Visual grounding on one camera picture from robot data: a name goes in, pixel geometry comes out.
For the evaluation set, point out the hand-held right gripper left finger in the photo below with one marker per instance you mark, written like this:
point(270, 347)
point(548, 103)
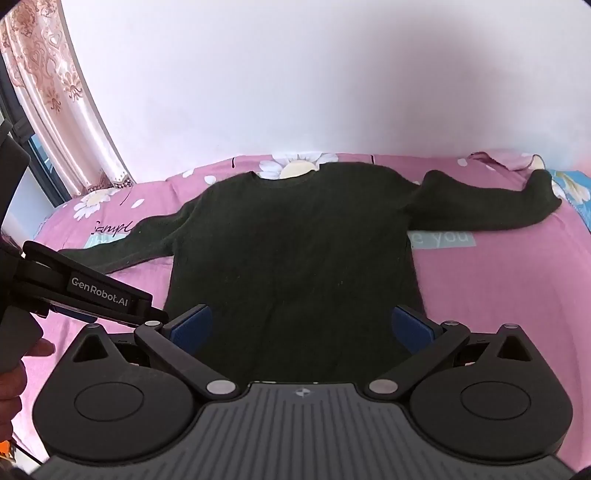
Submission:
point(193, 326)

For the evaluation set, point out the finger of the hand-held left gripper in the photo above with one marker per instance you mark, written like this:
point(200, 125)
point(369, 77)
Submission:
point(121, 316)

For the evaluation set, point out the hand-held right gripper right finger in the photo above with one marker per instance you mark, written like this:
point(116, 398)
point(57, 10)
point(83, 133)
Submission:
point(410, 328)

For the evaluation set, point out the dark green knit sweater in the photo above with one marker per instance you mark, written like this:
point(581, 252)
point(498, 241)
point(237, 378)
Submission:
point(286, 254)

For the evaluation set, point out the person's left hand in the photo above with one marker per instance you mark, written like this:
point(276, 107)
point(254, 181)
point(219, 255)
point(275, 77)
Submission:
point(10, 392)

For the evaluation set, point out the pink floral bed sheet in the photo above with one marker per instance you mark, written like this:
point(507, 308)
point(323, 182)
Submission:
point(485, 286)

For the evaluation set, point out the dark framed window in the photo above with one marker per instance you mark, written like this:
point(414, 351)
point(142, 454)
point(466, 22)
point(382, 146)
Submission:
point(39, 153)

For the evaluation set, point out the pink patterned curtain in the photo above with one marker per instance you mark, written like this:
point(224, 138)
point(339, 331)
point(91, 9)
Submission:
point(69, 115)

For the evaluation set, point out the blue floral pillow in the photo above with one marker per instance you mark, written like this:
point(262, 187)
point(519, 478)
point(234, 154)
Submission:
point(572, 189)

